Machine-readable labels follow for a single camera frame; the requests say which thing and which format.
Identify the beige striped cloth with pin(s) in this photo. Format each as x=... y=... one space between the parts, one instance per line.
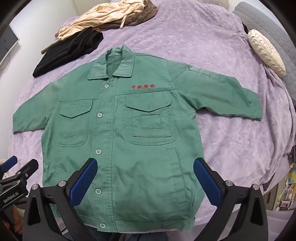
x=97 y=18

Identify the black cloth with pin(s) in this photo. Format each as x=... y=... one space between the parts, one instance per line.
x=69 y=48

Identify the cream round textured pillow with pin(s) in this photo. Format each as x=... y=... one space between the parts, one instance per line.
x=266 y=51

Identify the white-framed monitor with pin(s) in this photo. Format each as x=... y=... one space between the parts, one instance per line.
x=7 y=44

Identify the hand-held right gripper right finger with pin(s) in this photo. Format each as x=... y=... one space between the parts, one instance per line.
x=207 y=183

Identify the purple embossed blanket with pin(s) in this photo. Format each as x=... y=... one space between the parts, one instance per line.
x=208 y=58

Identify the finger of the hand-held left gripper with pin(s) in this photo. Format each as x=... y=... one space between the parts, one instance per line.
x=26 y=171
x=9 y=162

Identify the grey quilted headboard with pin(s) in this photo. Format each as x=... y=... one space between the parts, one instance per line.
x=268 y=20

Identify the person's left hand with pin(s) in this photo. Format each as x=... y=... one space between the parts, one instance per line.
x=17 y=220

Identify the green button-up jacket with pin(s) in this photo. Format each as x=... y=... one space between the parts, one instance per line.
x=138 y=139

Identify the shelf with small items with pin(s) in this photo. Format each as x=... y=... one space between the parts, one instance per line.
x=286 y=190

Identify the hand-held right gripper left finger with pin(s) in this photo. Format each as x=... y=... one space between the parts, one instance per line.
x=83 y=183

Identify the brown knitted garment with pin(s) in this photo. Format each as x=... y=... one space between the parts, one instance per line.
x=138 y=16

